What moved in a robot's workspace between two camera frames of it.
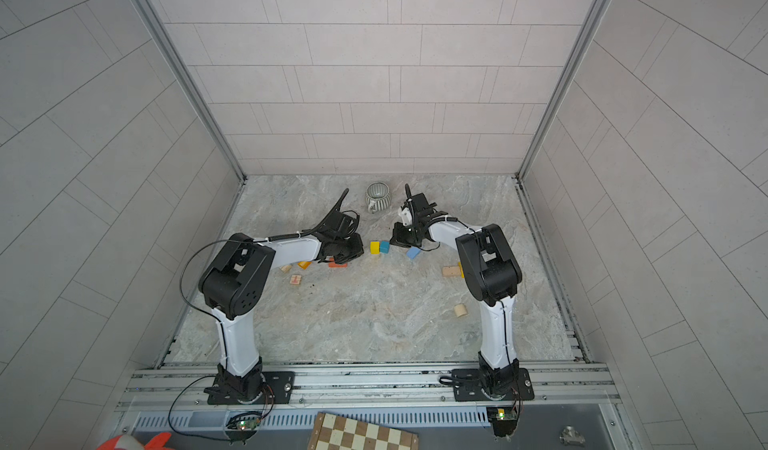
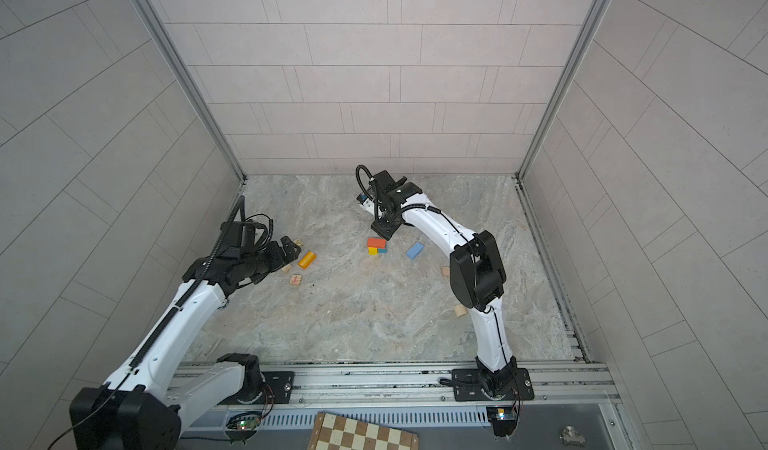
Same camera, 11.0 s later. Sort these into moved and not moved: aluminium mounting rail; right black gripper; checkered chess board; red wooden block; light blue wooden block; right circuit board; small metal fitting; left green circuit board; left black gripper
Moved: left black gripper; right black gripper; red wooden block
Not moved: checkered chess board; left green circuit board; aluminium mounting rail; right circuit board; small metal fitting; light blue wooden block
